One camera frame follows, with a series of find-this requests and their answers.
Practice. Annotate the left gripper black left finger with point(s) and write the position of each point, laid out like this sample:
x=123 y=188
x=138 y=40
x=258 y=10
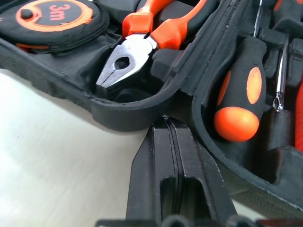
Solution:
x=151 y=170

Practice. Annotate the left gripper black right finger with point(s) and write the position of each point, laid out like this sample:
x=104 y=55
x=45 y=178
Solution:
x=201 y=179

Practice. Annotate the black plastic tool case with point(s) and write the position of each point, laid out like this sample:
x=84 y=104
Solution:
x=180 y=71

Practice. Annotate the orange tester pen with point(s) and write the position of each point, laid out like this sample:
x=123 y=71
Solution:
x=300 y=113

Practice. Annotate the black orange phillips screwdriver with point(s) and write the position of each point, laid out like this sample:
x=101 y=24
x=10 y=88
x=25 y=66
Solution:
x=281 y=78

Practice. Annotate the black orange tape measure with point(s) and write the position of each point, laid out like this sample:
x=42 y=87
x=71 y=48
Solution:
x=56 y=26

